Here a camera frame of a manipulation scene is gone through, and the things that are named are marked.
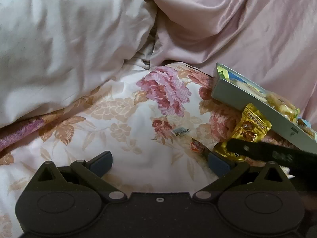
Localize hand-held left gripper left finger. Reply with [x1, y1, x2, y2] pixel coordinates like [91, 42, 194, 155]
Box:
[37, 151, 127, 202]

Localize grey cardboard box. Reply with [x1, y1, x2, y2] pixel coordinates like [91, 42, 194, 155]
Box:
[211, 62, 317, 152]

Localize pink satin quilt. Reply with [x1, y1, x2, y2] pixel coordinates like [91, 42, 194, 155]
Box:
[72, 0, 317, 126]

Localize floral bedsheet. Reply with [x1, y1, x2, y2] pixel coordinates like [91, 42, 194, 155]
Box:
[0, 62, 298, 238]

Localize dark red snack packet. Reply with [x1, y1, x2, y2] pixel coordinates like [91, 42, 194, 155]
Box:
[190, 137, 213, 158]

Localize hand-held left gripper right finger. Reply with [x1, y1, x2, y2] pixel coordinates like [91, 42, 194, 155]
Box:
[193, 151, 289, 201]

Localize gold foil snack packet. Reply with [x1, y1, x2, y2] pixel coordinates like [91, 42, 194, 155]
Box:
[214, 103, 272, 163]

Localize white quilt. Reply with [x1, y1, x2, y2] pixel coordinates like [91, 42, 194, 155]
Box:
[0, 0, 159, 129]

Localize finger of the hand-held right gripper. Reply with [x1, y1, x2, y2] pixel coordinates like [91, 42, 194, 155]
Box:
[226, 139, 271, 163]

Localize small grey candy wrapper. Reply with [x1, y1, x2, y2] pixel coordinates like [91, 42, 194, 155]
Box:
[173, 127, 192, 137]

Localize clear yellow biscuit packet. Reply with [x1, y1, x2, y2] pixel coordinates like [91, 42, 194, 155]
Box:
[266, 92, 301, 122]

